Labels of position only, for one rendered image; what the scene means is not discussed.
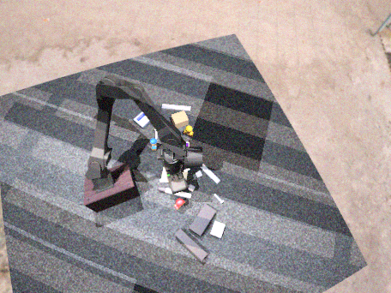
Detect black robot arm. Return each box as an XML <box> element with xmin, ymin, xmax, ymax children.
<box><xmin>85</xmin><ymin>75</ymin><xmax>203</xmax><ymax>194</ymax></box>

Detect beige cube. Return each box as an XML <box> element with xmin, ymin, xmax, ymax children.
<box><xmin>171</xmin><ymin>111</ymin><xmax>189</xmax><ymax>128</ymax></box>

